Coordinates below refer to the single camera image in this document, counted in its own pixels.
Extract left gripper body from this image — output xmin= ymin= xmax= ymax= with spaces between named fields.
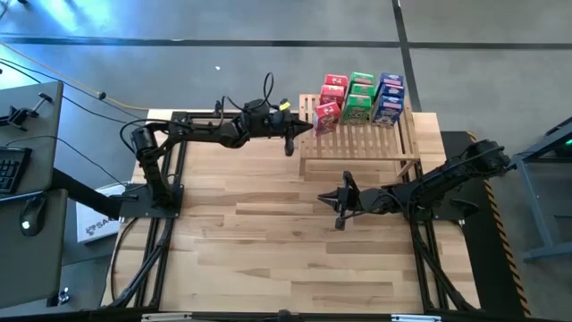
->
xmin=243 ymin=100 xmax=292 ymax=140

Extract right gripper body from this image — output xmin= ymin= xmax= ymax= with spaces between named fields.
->
xmin=346 ymin=186 xmax=397 ymax=216

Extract wooden slatted shelf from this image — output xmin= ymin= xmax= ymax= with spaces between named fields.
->
xmin=298 ymin=92 xmax=422 ymax=180

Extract silver aluminium extrusion piece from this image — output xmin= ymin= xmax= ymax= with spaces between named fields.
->
xmin=391 ymin=314 xmax=442 ymax=322
xmin=141 ymin=312 xmax=193 ymax=322

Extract black mat with hazard stripe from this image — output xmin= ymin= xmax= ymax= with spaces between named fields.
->
xmin=440 ymin=129 xmax=533 ymax=318

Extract white printed box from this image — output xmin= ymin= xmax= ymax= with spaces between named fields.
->
xmin=74 ymin=182 xmax=135 ymax=245

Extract black computer mouse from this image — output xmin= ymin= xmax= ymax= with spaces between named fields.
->
xmin=18 ymin=192 xmax=48 ymax=237

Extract black keyboard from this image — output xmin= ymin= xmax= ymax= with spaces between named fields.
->
xmin=0 ymin=146 xmax=33 ymax=195

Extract dark side desk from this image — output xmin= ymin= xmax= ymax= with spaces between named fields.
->
xmin=0 ymin=81 xmax=68 ymax=309

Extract black metal rig frame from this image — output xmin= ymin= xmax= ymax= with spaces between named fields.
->
xmin=101 ymin=108 xmax=482 ymax=322

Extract yellow floor cable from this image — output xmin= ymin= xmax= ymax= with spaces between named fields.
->
xmin=0 ymin=41 xmax=149 ymax=112

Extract blue-grey metal table frame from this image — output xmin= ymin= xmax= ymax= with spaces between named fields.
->
xmin=507 ymin=114 xmax=572 ymax=263

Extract black floor cable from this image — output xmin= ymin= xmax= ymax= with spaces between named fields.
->
xmin=0 ymin=57 xmax=151 ymax=131

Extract black desk clamp mount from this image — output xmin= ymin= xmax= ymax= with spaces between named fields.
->
xmin=0 ymin=92 xmax=54 ymax=131

